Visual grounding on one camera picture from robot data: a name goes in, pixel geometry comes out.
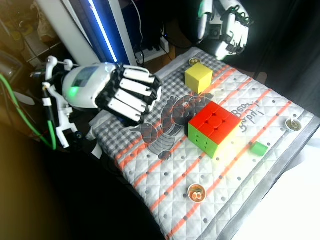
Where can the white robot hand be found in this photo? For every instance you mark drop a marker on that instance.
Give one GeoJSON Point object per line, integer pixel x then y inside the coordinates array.
{"type": "Point", "coordinates": [237, 30]}
{"type": "Point", "coordinates": [85, 85]}

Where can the yellow cube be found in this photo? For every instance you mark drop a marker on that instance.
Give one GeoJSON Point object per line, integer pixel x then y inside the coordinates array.
{"type": "Point", "coordinates": [197, 77]}

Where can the Rubik's cube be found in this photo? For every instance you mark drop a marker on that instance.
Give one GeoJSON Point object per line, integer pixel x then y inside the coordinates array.
{"type": "Point", "coordinates": [212, 120]}

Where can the green cylinder block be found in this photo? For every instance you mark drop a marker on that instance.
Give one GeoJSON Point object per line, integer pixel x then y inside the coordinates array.
{"type": "Point", "coordinates": [258, 148]}

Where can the toy bowl with orange soup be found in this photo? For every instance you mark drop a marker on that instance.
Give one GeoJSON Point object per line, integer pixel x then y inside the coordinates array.
{"type": "Point", "coordinates": [194, 61]}

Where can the white pillar with blue light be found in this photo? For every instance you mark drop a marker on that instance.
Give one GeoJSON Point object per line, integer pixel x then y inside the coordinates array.
{"type": "Point", "coordinates": [70, 32]}

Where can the black cloth curtain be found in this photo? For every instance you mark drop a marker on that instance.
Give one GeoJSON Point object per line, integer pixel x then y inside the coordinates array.
{"type": "Point", "coordinates": [295, 50]}

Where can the beige crumpled cloth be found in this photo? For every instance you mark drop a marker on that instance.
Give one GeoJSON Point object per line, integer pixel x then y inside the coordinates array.
{"type": "Point", "coordinates": [46, 27]}

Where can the white power strip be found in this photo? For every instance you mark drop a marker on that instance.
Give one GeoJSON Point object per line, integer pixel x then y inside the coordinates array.
{"type": "Point", "coordinates": [150, 53]}

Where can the white plug adapter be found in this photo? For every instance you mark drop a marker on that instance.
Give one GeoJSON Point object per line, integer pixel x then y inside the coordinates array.
{"type": "Point", "coordinates": [164, 43]}

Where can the toy bowl with spoon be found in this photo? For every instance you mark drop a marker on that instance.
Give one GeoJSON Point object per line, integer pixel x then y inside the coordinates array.
{"type": "Point", "coordinates": [293, 125]}

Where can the grey quilt with printed bear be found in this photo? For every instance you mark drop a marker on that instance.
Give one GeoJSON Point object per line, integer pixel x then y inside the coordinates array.
{"type": "Point", "coordinates": [175, 175]}

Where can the toy bowl with eggs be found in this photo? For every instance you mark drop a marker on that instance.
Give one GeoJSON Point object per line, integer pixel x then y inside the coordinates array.
{"type": "Point", "coordinates": [197, 193]}

